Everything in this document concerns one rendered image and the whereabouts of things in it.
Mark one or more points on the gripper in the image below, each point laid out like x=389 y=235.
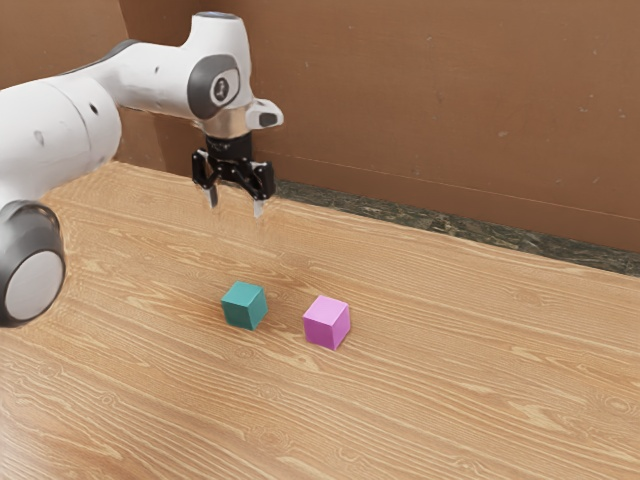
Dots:
x=229 y=152

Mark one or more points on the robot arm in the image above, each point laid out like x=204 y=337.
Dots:
x=75 y=125

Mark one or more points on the teal cube block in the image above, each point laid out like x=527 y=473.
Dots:
x=243 y=305

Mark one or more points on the pink cube block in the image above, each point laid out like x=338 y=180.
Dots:
x=326 y=322

